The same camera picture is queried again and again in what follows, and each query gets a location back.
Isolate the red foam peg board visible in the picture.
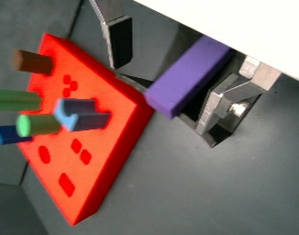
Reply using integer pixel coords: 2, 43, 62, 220
18, 34, 153, 225

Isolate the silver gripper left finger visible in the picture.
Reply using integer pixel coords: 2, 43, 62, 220
88, 0, 132, 69

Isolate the dark blue peg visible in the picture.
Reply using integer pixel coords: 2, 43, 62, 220
0, 125, 32, 145

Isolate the purple rectangle block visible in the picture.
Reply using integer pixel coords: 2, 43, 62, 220
144, 36, 232, 118

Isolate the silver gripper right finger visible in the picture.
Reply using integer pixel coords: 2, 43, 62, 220
196, 56, 281, 135

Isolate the green star peg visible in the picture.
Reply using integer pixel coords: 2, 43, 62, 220
0, 89, 41, 111

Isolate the light blue notched peg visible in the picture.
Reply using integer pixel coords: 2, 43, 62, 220
53, 98, 110, 131

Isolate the brown cylinder peg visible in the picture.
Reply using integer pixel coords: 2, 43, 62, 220
12, 50, 53, 75

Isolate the green cylinder peg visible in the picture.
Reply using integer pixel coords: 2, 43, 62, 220
16, 114, 60, 137

